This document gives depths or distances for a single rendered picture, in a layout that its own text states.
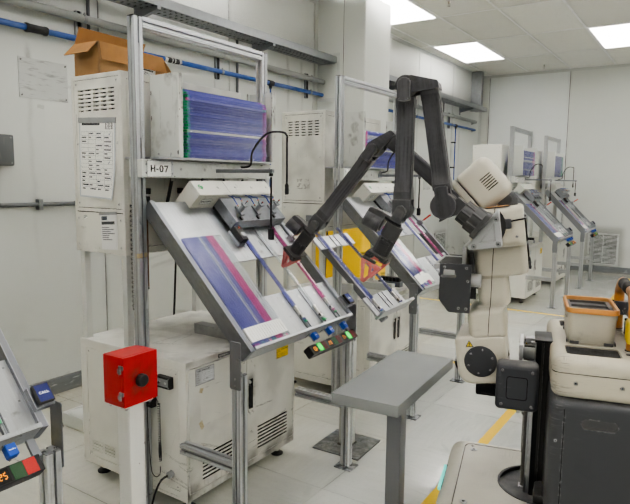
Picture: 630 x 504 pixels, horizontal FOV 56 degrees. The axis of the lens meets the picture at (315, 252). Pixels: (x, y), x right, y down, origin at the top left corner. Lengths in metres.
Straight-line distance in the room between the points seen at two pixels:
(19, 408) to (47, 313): 2.30
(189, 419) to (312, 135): 1.90
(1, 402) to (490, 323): 1.41
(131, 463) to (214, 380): 0.58
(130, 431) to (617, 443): 1.43
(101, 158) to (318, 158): 1.46
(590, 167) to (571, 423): 7.99
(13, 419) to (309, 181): 2.44
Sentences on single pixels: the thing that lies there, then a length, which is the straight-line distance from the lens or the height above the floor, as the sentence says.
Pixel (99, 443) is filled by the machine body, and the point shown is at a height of 0.16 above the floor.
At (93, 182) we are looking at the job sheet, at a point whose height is 1.29.
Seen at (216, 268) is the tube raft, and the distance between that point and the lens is 2.26.
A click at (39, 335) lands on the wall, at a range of 3.90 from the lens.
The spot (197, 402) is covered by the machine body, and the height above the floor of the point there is 0.45.
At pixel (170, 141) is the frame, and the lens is 2.42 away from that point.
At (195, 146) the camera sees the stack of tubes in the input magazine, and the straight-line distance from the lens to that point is 2.46.
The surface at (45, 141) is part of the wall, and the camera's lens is 3.84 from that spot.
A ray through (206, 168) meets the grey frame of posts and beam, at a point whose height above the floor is 1.35.
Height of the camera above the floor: 1.31
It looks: 7 degrees down
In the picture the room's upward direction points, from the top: 1 degrees clockwise
